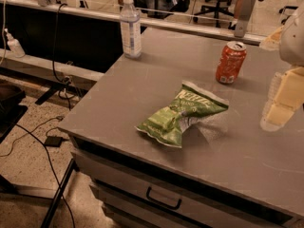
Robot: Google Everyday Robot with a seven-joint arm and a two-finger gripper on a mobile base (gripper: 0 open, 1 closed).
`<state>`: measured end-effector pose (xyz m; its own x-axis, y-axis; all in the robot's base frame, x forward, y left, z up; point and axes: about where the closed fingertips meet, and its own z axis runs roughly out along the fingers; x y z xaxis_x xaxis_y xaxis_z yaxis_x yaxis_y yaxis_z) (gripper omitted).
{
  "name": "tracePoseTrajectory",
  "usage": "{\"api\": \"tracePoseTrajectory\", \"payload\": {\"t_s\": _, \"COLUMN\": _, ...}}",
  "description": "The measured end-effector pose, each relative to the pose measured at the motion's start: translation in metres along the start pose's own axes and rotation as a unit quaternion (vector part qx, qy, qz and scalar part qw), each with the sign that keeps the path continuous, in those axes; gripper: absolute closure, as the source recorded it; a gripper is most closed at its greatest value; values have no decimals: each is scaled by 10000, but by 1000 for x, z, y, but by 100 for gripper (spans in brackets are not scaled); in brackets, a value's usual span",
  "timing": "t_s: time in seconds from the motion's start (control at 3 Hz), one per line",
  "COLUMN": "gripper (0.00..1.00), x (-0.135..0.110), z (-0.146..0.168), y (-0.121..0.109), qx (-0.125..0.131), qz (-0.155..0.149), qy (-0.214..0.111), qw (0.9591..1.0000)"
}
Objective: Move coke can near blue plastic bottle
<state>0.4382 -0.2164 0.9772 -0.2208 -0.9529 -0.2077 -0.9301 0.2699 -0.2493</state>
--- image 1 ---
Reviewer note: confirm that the black power adapter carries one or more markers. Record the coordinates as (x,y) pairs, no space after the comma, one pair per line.
(53,141)

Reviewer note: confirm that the small white pump bottle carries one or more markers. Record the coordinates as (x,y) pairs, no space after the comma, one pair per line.
(14,45)

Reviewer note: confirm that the black office chair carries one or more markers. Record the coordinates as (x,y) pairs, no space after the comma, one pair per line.
(221,6)

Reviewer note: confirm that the green chip bag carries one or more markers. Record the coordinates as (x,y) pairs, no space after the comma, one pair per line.
(190,105)

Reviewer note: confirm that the black drawer handle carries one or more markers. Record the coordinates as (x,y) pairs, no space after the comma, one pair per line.
(164,198)

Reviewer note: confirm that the grey drawer cabinet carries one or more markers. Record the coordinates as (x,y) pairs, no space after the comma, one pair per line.
(142,195)

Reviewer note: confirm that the orange soda can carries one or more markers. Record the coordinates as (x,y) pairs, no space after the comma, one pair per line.
(230,62)

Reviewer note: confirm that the grey metal bracket post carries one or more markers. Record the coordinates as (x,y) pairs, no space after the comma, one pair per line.
(244,17)

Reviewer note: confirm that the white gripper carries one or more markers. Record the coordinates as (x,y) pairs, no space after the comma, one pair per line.
(293,42)

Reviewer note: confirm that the clear plastic water bottle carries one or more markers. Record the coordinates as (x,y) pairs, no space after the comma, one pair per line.
(130,30)

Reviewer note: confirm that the metal divider rail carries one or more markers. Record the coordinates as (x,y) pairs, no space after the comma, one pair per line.
(216,33)

